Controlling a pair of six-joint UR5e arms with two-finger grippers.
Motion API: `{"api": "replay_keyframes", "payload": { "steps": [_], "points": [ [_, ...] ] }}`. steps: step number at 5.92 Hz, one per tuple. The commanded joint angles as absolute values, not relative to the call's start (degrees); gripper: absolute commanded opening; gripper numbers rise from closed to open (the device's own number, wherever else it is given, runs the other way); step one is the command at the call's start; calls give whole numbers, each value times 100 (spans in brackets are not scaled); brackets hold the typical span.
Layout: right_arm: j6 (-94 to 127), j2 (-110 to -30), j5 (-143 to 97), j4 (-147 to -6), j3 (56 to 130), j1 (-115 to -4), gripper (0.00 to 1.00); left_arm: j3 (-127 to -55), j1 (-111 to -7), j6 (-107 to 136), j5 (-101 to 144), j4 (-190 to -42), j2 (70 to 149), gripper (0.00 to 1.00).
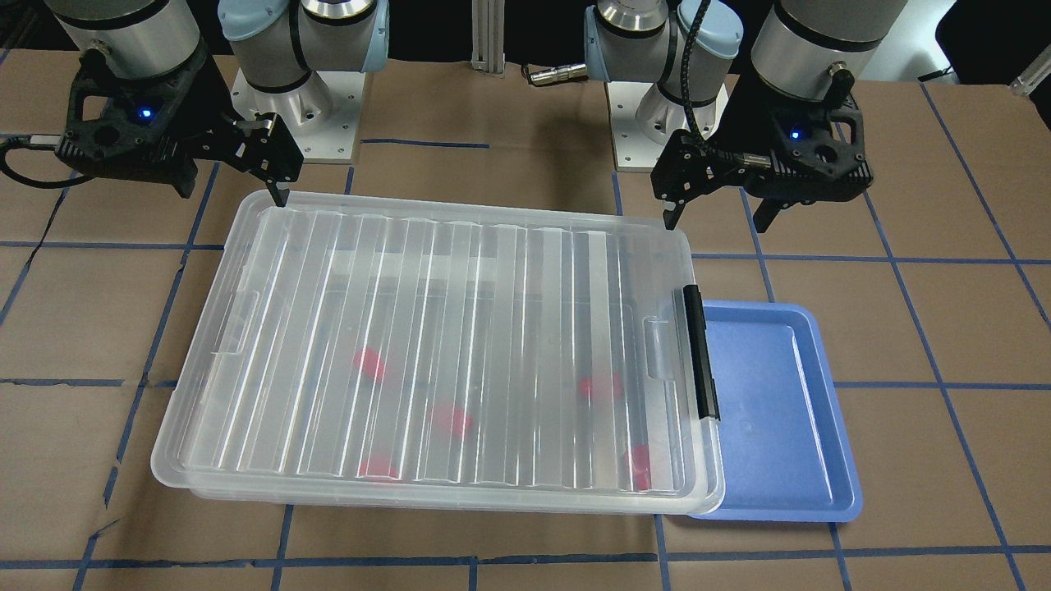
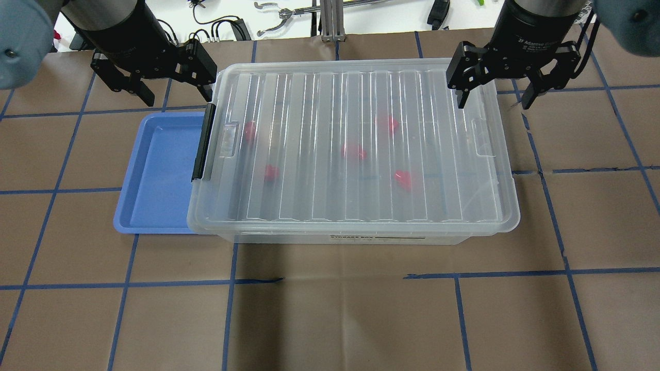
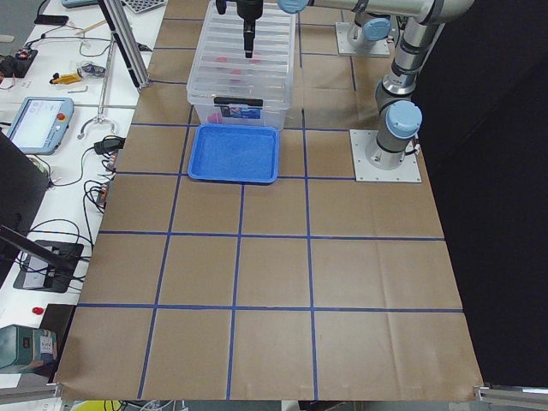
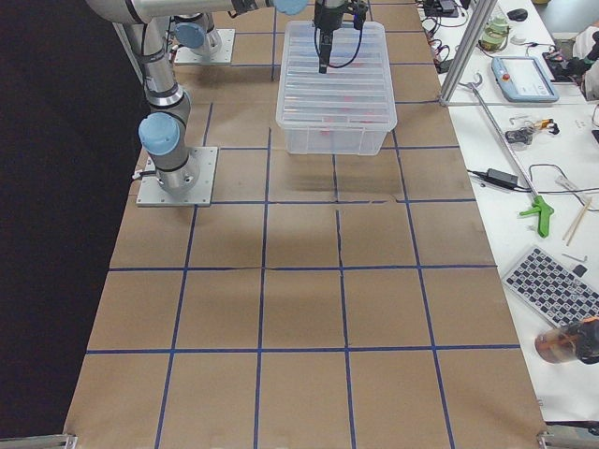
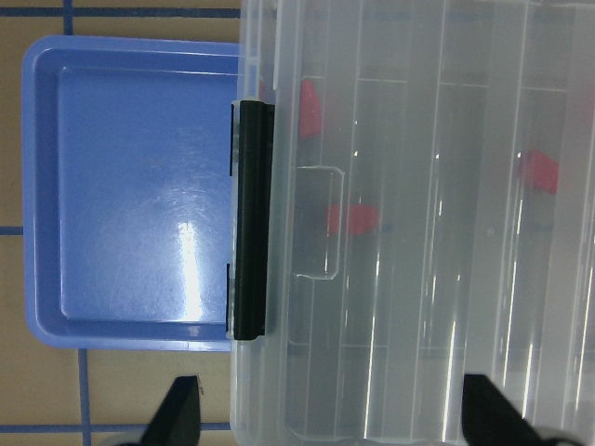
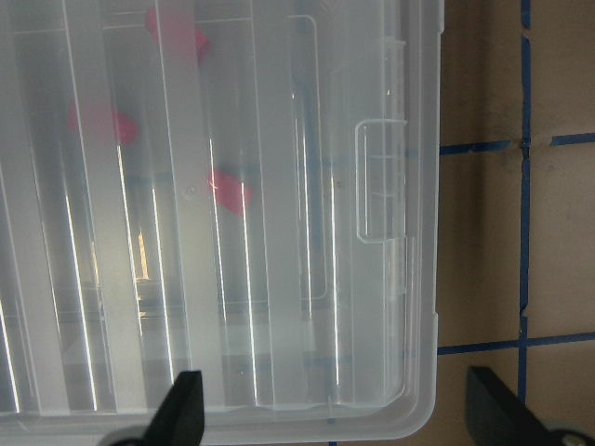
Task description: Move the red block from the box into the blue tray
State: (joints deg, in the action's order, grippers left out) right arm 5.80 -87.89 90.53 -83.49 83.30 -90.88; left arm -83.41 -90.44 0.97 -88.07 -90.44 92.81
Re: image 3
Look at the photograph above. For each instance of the black monitor stand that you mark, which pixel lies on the black monitor stand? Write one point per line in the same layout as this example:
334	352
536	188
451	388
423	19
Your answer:
44	265

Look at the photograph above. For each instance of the blue plastic tray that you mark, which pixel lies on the blue plastic tray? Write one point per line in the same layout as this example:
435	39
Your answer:
235	153

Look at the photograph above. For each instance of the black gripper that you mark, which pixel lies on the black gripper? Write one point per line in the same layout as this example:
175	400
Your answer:
250	8

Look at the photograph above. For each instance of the wooden chopsticks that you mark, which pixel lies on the wooden chopsticks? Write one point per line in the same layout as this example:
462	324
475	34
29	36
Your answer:
90	28

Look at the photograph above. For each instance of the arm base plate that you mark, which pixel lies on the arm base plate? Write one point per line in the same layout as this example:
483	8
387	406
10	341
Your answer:
373	164
380	50

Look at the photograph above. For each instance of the left teach pendant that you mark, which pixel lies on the left teach pendant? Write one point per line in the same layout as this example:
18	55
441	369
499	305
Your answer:
40	124

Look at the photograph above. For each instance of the red block near latch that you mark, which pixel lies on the red block near latch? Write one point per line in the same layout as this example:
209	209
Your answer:
215	118

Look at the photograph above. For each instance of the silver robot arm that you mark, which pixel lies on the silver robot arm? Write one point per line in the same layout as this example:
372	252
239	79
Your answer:
369	29
400	118

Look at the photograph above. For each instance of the clear plastic storage box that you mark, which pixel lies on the clear plastic storage box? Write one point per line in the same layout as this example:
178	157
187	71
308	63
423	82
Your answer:
242	73

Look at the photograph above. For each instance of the black box latch handle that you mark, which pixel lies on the black box latch handle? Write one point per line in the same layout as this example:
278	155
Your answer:
253	102

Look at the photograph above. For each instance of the aluminium frame post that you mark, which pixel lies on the aluminium frame post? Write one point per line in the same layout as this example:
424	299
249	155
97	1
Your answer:
121	31

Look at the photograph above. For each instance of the silver reacher grabber tool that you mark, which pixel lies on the silver reacher grabber tool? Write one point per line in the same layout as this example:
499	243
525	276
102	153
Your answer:
101	118

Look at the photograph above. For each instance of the black power adapter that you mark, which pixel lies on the black power adapter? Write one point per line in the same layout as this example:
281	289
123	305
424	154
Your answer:
109	144

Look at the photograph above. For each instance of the checkered calibration board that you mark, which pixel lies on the checkered calibration board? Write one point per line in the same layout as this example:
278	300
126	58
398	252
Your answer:
142	6

